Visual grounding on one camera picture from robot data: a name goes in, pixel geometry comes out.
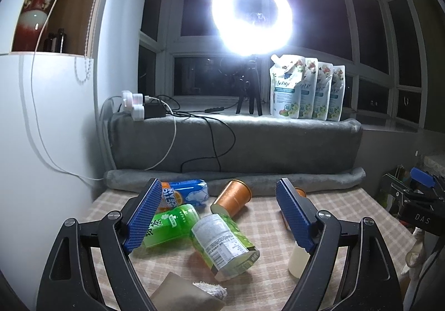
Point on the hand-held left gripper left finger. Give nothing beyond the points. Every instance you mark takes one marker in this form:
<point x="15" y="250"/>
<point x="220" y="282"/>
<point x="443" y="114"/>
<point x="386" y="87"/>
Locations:
<point x="144" y="217"/>

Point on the black tripod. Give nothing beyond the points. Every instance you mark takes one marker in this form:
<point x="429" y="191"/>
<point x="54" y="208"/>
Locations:
<point x="251" y="88"/>

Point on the black power adapter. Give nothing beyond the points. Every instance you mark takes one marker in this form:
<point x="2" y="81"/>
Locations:
<point x="154" y="110"/>

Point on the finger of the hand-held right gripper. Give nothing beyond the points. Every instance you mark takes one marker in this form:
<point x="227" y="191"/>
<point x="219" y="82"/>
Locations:
<point x="399" y="189"/>
<point x="422" y="176"/>

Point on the blue and orange drink can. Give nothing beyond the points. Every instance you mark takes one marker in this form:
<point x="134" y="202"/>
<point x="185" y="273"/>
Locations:
<point x="186" y="192"/>

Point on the translucent white plastic cup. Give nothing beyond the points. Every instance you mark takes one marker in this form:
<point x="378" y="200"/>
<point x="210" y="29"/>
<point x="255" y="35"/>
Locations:
<point x="298" y="260"/>

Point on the orange paper cup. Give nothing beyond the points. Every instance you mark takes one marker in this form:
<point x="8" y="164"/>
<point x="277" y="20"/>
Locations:
<point x="300" y="192"/>
<point x="231" y="198"/>

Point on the green drink can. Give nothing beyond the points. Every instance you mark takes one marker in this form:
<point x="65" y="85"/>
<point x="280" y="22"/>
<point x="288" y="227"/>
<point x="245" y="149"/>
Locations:
<point x="170" y="224"/>

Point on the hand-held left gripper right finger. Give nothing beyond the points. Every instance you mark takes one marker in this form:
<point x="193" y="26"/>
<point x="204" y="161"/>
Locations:
<point x="293" y="217"/>

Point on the red and white vase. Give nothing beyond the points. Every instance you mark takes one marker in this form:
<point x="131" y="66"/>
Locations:
<point x="34" y="18"/>

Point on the white power strip with plugs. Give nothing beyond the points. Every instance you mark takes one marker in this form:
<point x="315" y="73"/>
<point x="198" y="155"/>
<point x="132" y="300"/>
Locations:
<point x="134" y="102"/>

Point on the brown paper piece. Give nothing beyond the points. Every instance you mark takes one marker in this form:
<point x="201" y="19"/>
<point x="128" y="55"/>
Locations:
<point x="180" y="292"/>

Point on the green can with white label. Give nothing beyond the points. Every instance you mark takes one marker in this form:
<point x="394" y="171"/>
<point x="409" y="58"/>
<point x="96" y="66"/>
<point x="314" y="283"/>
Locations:
<point x="222" y="245"/>

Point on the wooden shelf niche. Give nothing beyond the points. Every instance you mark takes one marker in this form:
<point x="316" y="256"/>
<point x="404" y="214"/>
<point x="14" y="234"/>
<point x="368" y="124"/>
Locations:
<point x="76" y="11"/>

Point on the rolled grey blanket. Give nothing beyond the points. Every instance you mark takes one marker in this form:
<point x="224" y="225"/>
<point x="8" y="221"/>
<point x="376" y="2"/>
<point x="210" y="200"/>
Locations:
<point x="243" y="178"/>

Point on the white framed window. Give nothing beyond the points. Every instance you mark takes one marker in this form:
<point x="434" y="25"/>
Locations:
<point x="313" y="1"/>

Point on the white fluffy rag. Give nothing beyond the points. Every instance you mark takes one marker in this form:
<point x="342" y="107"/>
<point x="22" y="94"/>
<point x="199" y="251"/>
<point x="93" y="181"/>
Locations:
<point x="212" y="290"/>

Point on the white refill pouch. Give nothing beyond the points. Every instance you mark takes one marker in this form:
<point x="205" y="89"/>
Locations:
<point x="285" y="88"/>
<point x="337" y="98"/>
<point x="323" y="95"/>
<point x="309" y="91"/>

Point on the beige checkered tablecloth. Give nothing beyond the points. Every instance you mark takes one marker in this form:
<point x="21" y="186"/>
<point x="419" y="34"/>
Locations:
<point x="267" y="245"/>

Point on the dark glass bottle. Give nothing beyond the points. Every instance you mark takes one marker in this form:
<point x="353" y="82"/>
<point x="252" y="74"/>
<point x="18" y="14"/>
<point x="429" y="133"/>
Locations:
<point x="61" y="40"/>
<point x="49" y="42"/>

